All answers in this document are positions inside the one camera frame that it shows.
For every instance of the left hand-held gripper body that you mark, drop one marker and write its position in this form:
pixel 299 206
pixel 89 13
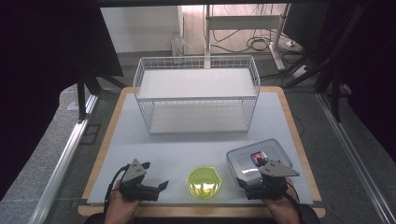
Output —
pixel 134 172

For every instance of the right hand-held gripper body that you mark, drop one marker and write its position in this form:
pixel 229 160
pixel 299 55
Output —
pixel 275 170

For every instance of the clear plastic food container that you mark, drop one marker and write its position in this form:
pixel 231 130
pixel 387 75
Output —
pixel 244 160

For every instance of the green plastic bowl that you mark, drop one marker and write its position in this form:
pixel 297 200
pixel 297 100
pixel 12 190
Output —
pixel 204 183

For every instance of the person's left hand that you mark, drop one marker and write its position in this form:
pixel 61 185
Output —
pixel 120 205

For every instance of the person's right hand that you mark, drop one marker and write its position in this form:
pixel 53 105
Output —
pixel 285 207

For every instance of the light grey table mat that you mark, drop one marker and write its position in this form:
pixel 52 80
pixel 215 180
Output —
pixel 186 152

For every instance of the black floor grate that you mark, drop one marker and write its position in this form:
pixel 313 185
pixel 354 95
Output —
pixel 90 133

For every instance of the black metal stand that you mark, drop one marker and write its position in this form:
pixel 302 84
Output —
pixel 81 99
pixel 335 99

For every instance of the white power strip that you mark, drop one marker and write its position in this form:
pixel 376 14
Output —
pixel 300 71

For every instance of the clear spray bottle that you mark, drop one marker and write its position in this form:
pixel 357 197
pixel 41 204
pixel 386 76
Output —
pixel 177 45

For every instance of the black curtain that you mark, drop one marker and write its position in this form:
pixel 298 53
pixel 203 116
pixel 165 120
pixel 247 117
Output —
pixel 370 62
pixel 37 77

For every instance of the aluminium rail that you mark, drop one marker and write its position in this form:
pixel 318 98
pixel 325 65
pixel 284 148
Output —
pixel 62 161
pixel 355 161

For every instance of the white desk frame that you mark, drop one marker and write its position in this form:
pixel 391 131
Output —
pixel 243 21

